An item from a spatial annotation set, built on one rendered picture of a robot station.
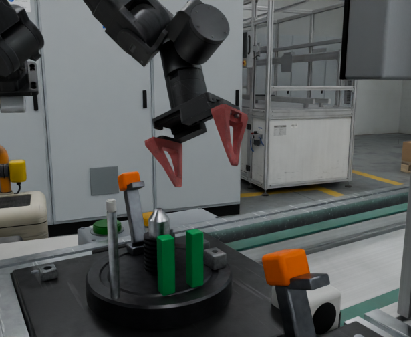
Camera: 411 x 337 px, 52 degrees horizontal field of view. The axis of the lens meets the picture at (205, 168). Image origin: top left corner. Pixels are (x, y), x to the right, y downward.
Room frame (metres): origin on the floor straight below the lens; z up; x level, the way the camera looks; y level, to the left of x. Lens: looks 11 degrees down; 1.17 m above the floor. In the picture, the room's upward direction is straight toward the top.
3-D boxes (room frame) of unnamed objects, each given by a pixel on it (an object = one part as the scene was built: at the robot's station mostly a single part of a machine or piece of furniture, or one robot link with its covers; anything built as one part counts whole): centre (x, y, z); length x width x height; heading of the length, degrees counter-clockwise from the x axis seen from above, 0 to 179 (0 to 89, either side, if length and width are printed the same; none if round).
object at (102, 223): (0.57, 0.14, 0.96); 0.04 x 0.04 x 0.02
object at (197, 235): (0.35, 0.01, 1.01); 0.01 x 0.01 x 0.05; 31
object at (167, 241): (0.34, 0.03, 1.01); 0.01 x 0.01 x 0.05; 31
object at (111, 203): (0.33, 0.08, 1.03); 0.01 x 0.01 x 0.08
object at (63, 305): (0.38, 0.04, 0.96); 0.24 x 0.24 x 0.02; 31
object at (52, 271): (0.41, 0.16, 0.98); 0.02 x 0.02 x 0.01; 31
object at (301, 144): (5.72, -0.59, 1.13); 2.66 x 1.46 x 2.25; 21
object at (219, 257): (0.39, -0.01, 1.00); 0.02 x 0.01 x 0.02; 31
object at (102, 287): (0.38, 0.04, 0.98); 0.14 x 0.14 x 0.02
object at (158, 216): (0.38, 0.04, 1.04); 0.02 x 0.02 x 0.03
